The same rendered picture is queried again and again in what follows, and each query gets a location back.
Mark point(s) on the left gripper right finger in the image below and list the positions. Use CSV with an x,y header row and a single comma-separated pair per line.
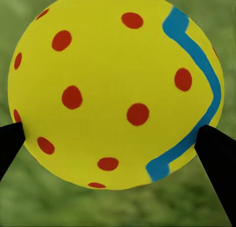
x,y
217,153

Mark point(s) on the easter egg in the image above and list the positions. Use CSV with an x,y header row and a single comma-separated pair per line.
x,y
111,94

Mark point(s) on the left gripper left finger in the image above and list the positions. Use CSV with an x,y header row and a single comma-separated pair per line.
x,y
12,137

